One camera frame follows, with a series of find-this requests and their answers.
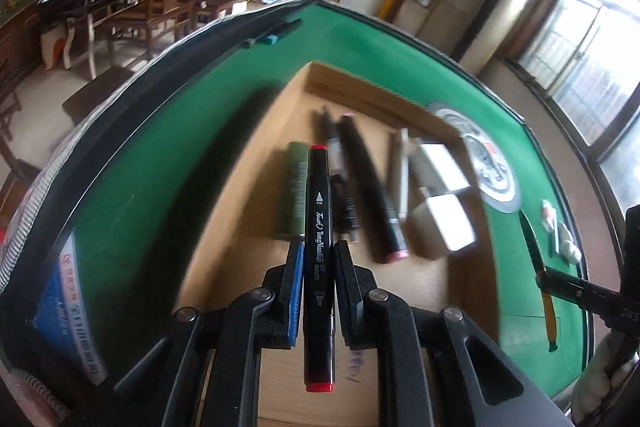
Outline clear ballpoint pen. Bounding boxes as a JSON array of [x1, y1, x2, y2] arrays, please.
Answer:
[[315, 106, 362, 249]]

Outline white marker pen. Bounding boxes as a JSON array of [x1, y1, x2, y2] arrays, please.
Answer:
[[387, 128, 412, 223]]

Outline teal capped black marker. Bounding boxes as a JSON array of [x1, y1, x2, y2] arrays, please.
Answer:
[[240, 18, 303, 48]]

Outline dark wooden stool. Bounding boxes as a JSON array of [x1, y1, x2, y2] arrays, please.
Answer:
[[62, 67, 146, 122]]

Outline white rectangular block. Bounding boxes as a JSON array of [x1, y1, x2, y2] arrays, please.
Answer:
[[407, 142, 471, 198]]

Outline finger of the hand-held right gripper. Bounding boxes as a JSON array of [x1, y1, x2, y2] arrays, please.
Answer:
[[536, 266, 626, 315]]

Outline white charger adapter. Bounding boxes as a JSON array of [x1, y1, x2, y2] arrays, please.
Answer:
[[409, 194, 477, 260]]

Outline black marker with red caps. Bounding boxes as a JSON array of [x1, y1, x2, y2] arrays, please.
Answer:
[[302, 145, 335, 393]]

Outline striped cloth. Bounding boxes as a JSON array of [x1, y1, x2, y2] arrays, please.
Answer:
[[0, 122, 86, 425]]

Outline blue and white printed bag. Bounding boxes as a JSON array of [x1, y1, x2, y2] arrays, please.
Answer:
[[30, 232, 108, 385]]

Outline black pen with pink end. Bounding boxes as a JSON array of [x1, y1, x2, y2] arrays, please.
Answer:
[[336, 112, 411, 264]]

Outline brown cardboard box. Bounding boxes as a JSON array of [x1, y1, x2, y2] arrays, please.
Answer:
[[172, 61, 501, 427]]

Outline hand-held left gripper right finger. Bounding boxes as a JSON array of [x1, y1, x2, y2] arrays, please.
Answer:
[[334, 239, 526, 427]]

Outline person's right hand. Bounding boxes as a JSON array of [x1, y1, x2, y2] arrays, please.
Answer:
[[570, 337, 633, 418]]

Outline dark green marker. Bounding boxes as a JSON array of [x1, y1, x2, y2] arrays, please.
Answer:
[[274, 141, 308, 240]]

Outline white floor air conditioner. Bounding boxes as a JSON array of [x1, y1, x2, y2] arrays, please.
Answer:
[[460, 0, 541, 62]]

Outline round grey table control panel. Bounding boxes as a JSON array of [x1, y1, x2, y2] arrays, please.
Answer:
[[427, 102, 523, 214]]

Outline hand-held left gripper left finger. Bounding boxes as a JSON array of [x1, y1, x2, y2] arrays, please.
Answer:
[[114, 238, 307, 427]]

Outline yellow pen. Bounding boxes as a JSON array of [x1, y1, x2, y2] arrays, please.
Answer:
[[517, 209, 560, 353]]

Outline window with wooden frame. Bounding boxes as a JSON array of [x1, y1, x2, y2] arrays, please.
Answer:
[[505, 0, 640, 218]]

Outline wooden coffee table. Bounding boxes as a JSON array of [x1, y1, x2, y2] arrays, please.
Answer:
[[190, 0, 266, 28]]

